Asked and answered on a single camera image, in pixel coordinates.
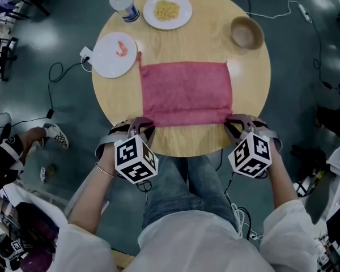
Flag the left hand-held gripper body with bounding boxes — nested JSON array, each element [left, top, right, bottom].
[[94, 117, 159, 185]]

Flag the clear plastic water bottle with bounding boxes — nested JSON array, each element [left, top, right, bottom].
[[105, 0, 141, 24]]

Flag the person's jeans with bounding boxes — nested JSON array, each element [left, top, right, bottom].
[[142, 154, 239, 229]]

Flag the person's right forearm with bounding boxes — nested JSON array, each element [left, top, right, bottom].
[[265, 151, 300, 209]]

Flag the grey curved panel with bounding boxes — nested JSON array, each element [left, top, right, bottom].
[[0, 112, 12, 141]]

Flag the yellow food heap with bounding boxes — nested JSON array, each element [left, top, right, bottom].
[[154, 0, 181, 22]]

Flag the black cable with adapter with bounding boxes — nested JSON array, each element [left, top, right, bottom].
[[46, 62, 88, 120], [310, 21, 340, 90]]

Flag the orange shrimp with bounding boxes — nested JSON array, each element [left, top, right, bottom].
[[115, 40, 129, 57]]

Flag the white plate with shrimp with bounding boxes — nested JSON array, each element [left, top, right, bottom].
[[92, 32, 138, 79]]

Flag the maroon domed appliance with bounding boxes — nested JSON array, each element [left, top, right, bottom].
[[0, 201, 60, 272]]

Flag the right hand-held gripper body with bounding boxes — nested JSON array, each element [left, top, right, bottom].
[[227, 117, 283, 180]]

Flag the white folding table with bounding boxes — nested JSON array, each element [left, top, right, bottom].
[[0, 165, 110, 237]]

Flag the person's left forearm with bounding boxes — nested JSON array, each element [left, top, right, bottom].
[[67, 151, 117, 235]]

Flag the long white power strip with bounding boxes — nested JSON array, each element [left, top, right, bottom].
[[297, 3, 312, 24]]

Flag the chair with purple cloth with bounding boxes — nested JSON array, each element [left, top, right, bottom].
[[0, 0, 26, 19]]

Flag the person's white shirt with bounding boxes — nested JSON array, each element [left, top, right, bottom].
[[52, 199, 318, 272]]

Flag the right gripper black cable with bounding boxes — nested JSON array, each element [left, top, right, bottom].
[[223, 171, 253, 240]]

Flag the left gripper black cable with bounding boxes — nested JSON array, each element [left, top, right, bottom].
[[135, 180, 153, 218]]

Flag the wooden bowl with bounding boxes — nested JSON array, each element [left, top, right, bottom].
[[230, 16, 265, 50]]

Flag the thin metal bracelet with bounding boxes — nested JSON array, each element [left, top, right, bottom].
[[94, 162, 116, 178]]

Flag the square white power strip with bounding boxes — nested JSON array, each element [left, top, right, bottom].
[[79, 46, 95, 66]]

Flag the round wooden table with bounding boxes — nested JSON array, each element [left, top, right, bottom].
[[91, 0, 272, 158]]

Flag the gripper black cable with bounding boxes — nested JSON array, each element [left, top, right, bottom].
[[135, 180, 153, 218], [223, 171, 253, 240]]

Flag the long white cable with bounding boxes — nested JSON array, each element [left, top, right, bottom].
[[231, 202, 263, 240]]

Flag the white plate with yellow food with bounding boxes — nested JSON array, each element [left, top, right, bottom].
[[142, 0, 193, 30]]

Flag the red cloth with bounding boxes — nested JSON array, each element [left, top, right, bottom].
[[136, 51, 234, 128]]

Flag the white power strip cable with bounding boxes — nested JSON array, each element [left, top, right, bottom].
[[248, 0, 300, 19]]

